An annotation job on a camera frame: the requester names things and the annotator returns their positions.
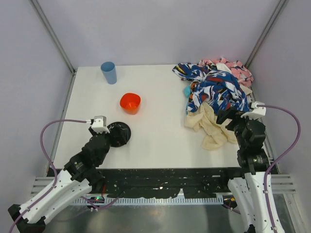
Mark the right aluminium frame post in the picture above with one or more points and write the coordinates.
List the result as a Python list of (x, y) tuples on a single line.
[(280, 6)]

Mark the blue plastic cup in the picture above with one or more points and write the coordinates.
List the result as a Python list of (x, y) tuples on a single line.
[(108, 69)]

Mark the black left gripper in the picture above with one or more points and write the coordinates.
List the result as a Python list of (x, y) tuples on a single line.
[(116, 135)]

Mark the black round plate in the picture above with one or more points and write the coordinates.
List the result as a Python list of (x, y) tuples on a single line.
[(126, 136)]

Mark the turquoise cloth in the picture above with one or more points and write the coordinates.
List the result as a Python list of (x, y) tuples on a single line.
[(187, 91)]

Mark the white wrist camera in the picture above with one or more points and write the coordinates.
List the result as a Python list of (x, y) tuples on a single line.
[(99, 125), (257, 110)]

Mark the orange plastic bowl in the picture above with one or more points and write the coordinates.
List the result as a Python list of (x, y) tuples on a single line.
[(130, 103)]

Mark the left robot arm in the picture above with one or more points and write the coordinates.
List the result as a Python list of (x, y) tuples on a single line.
[(78, 178)]

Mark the orange black camouflage cloth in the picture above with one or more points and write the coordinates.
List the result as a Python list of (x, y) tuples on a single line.
[(193, 86)]

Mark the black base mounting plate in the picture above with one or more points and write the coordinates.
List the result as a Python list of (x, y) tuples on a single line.
[(167, 183)]

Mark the white slotted cable duct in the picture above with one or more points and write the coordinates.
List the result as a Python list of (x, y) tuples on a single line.
[(179, 200)]

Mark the left aluminium frame post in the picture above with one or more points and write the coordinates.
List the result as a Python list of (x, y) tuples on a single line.
[(50, 31)]

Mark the blue white patterned cloth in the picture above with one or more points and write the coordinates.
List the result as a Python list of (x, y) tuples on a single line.
[(217, 88)]

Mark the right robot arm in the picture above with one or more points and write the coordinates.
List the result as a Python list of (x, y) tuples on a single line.
[(252, 190)]

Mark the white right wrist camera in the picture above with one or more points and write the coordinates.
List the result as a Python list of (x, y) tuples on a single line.
[(257, 110)]

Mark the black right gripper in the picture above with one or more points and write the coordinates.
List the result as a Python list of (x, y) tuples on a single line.
[(228, 116)]

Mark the cream cloth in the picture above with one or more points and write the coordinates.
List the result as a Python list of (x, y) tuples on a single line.
[(216, 134)]

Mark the aluminium frame post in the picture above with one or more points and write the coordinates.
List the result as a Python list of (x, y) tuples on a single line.
[(50, 31), (280, 6)]

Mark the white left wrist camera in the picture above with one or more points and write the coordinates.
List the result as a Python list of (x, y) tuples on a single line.
[(99, 125)]

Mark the aluminium front rail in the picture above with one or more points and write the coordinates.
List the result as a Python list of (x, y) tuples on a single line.
[(280, 184)]

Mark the pink patterned cloth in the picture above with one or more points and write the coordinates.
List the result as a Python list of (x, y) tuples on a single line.
[(236, 68)]

